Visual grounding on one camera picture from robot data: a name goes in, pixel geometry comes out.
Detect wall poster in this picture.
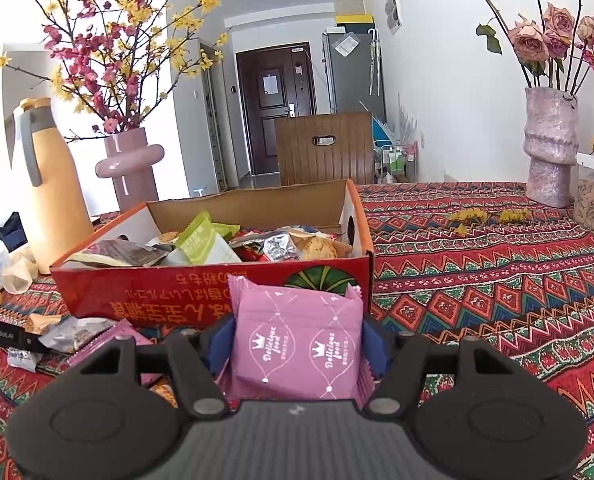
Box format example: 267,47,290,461
384,0,404,36

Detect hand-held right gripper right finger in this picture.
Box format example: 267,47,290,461
362,316,515,418

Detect fallen yellow petals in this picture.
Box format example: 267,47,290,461
447,206,533,237

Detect smooth pink ring vase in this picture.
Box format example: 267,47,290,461
96,127,165,213

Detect grey metal rack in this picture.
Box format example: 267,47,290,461
199,42,228,193

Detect pile of mixed snack packets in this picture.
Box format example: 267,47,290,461
7,312,178,408

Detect white storage cart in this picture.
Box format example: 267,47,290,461
374,142,420,184

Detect dried pink roses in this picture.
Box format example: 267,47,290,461
442,0,594,91

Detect brown wooden chair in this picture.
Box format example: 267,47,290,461
274,111,375,187

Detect textured pink vase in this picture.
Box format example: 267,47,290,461
522,86,579,208

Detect grey refrigerator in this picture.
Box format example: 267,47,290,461
322,30,387,115

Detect white feathery decoration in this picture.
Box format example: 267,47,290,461
372,92,423,146

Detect paper sheet on refrigerator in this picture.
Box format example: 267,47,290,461
333,32,360,57

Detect white folded umbrella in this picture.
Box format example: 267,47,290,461
368,29,382,96

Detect black bag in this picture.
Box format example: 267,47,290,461
0,211,28,253

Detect orange cookie snack packet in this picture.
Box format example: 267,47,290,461
294,234,354,261

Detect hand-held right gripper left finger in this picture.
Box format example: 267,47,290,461
79,320,238,418

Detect pink and yellow blossom branches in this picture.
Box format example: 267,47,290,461
0,0,230,136

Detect yellow blue box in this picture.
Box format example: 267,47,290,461
335,12,375,36

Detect red cardboard box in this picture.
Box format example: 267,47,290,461
51,178,376,331

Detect yellow thermos jug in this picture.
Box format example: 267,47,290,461
9,97,96,276

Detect dark brown door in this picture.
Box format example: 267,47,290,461
236,42,314,183

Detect dark brown snack packet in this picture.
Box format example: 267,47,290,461
67,238,170,268

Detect silver foil snack packet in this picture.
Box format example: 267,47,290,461
229,229,298,262

